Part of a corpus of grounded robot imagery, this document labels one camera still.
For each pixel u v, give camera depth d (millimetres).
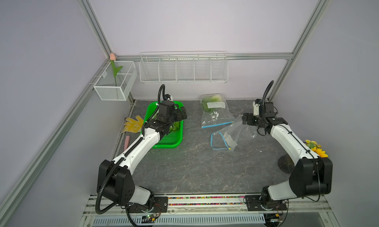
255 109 788
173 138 938
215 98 1117
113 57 894
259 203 736
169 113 631
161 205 732
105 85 874
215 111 1019
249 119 789
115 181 408
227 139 974
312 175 424
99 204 368
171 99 738
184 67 986
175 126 954
